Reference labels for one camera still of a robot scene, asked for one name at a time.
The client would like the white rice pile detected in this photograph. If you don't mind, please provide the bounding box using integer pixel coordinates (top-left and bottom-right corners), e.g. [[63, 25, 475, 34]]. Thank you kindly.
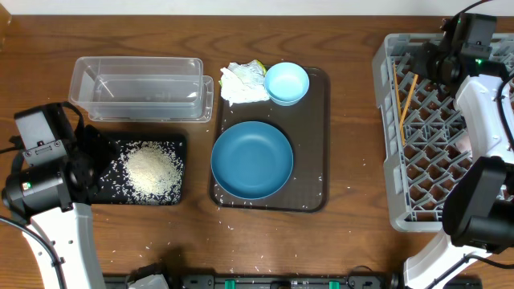
[[98, 140, 185, 205]]

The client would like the dark blue plate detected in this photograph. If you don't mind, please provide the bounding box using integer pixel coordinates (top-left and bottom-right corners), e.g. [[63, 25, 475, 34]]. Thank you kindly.
[[210, 121, 294, 200]]

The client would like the white paper napkin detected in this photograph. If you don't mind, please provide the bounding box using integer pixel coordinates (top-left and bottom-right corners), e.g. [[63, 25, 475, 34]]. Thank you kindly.
[[219, 59, 270, 106]]

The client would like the light blue bowl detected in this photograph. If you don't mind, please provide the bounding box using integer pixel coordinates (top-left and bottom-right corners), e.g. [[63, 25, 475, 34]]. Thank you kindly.
[[264, 62, 310, 106]]

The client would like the pink cup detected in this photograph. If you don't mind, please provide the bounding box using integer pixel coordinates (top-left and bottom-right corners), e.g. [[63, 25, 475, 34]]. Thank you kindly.
[[455, 133, 472, 153]]

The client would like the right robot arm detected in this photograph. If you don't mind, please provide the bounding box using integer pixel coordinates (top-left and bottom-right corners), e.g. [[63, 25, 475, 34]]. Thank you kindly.
[[398, 10, 513, 288]]

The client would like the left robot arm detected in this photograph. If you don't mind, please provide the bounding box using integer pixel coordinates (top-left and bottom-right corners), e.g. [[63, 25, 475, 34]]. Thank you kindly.
[[1, 101, 119, 288]]

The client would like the black waste tray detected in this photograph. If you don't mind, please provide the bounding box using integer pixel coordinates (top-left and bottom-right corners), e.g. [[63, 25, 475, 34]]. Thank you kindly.
[[90, 132, 188, 206]]

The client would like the clear plastic bin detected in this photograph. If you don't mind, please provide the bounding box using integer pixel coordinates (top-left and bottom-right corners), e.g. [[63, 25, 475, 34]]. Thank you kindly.
[[68, 56, 214, 123]]

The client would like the dark brown serving tray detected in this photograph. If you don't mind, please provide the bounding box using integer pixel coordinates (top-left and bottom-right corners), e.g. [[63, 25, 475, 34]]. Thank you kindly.
[[209, 67, 330, 213]]

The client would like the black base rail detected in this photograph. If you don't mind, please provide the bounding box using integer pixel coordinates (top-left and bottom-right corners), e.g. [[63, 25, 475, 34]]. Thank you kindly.
[[104, 275, 389, 289]]

